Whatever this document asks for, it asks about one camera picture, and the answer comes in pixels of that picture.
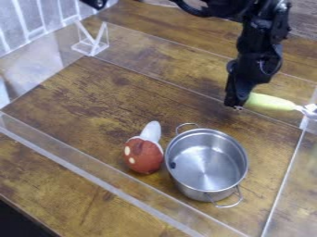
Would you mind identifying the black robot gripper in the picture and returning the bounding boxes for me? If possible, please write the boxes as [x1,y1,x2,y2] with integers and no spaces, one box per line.
[225,43,282,107]

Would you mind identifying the green handled metal spoon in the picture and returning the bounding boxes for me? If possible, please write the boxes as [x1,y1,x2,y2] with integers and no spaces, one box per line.
[245,93,317,120]

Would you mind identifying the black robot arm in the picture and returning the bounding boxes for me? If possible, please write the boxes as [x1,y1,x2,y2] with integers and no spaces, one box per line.
[79,0,290,107]

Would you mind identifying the stainless steel pot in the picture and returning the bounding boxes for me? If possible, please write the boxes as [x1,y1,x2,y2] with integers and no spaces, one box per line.
[165,123,249,208]

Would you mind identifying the brown plush mushroom toy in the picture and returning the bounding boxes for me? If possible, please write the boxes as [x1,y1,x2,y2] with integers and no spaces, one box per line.
[124,120,163,174]

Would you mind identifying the clear acrylic right barrier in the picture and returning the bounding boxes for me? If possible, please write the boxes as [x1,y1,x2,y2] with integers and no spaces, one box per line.
[260,87,317,237]

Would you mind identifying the clear acrylic barrier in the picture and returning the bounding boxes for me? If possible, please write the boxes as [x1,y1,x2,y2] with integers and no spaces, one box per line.
[0,111,247,237]
[260,87,317,237]

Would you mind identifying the clear acrylic front barrier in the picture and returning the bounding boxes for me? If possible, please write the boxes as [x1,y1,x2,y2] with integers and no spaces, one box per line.
[0,111,247,237]

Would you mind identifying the clear acrylic corner bracket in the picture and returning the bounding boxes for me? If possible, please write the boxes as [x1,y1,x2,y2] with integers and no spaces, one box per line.
[72,21,110,56]

